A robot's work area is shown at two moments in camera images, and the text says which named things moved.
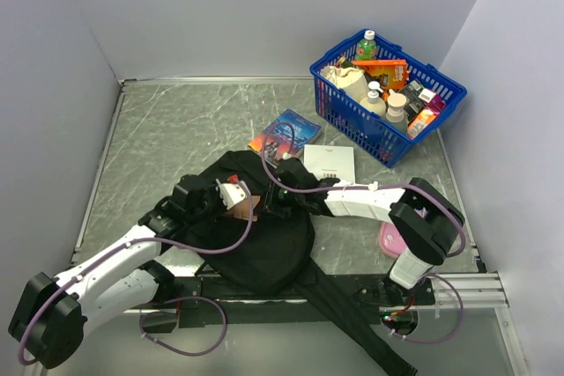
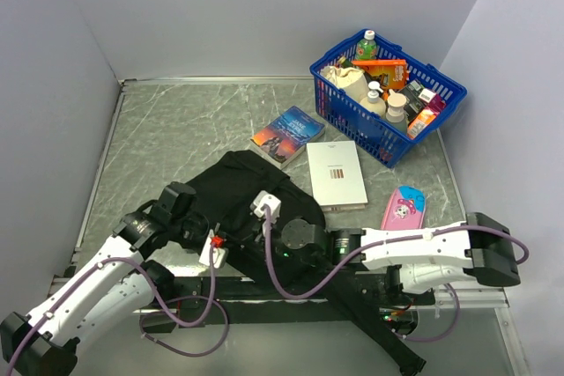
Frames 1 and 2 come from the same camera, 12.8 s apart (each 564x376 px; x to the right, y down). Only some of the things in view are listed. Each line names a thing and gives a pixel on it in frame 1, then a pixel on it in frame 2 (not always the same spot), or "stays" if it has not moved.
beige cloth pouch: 352,81 stays
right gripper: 270,204 to 257,242
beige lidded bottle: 396,115 stays
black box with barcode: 413,102 stays
